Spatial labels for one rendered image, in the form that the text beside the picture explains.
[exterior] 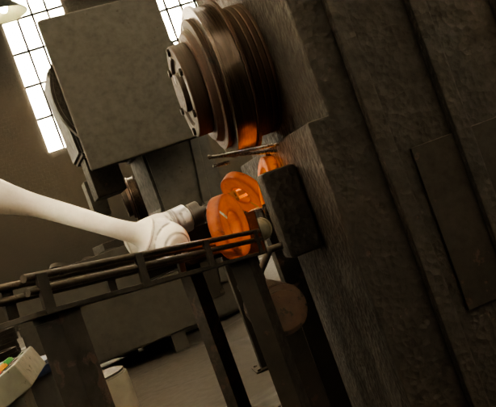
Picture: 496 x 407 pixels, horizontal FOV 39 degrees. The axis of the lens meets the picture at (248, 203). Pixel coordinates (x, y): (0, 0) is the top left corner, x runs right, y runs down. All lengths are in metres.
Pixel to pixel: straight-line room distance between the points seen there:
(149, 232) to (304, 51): 0.65
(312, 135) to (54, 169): 10.64
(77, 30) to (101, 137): 0.72
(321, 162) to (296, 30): 0.32
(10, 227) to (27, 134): 1.56
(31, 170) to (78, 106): 7.55
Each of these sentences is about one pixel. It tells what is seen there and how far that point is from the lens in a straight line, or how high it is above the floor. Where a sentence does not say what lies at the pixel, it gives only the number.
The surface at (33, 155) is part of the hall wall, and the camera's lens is 12.27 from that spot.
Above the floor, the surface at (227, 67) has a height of 1.10.
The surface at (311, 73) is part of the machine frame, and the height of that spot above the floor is 0.98.
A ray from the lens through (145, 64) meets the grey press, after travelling 4.87.
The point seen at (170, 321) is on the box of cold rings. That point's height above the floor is 0.19.
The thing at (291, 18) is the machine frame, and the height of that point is 1.12.
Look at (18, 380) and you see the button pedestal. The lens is 1.33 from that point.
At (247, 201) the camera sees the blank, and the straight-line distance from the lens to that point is 2.26.
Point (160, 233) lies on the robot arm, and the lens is 1.94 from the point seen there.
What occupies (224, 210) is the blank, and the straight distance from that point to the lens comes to 1.62.
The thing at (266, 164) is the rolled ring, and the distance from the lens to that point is 2.06.
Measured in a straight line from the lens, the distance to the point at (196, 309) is 2.57.
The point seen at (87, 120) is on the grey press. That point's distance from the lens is 4.72.
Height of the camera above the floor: 0.75
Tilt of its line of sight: level
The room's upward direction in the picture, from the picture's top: 20 degrees counter-clockwise
